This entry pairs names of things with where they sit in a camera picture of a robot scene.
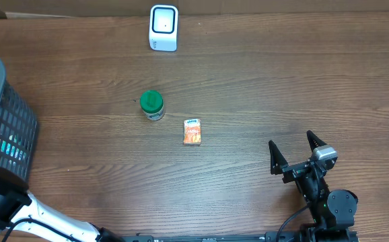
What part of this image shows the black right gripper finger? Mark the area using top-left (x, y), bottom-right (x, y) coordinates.
top-left (269, 140), bottom-right (288, 175)
top-left (306, 130), bottom-right (326, 151)

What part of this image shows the orange tissue packet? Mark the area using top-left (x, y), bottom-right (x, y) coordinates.
top-left (183, 118), bottom-right (201, 145)

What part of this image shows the green lid jar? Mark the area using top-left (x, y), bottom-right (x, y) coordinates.
top-left (140, 90), bottom-right (165, 121)

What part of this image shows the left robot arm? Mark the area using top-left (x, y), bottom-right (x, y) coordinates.
top-left (0, 167), bottom-right (122, 241)

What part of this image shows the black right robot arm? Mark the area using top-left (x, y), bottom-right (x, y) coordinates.
top-left (264, 130), bottom-right (359, 242)

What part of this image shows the white barcode scanner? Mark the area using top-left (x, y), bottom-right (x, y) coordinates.
top-left (149, 4), bottom-right (179, 52)

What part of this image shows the dark grey plastic basket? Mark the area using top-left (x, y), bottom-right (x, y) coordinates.
top-left (0, 59), bottom-right (39, 182)

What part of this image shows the cardboard back panel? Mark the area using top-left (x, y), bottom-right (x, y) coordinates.
top-left (0, 0), bottom-right (389, 18)

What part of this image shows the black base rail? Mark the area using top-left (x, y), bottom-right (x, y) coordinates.
top-left (121, 231), bottom-right (359, 242)

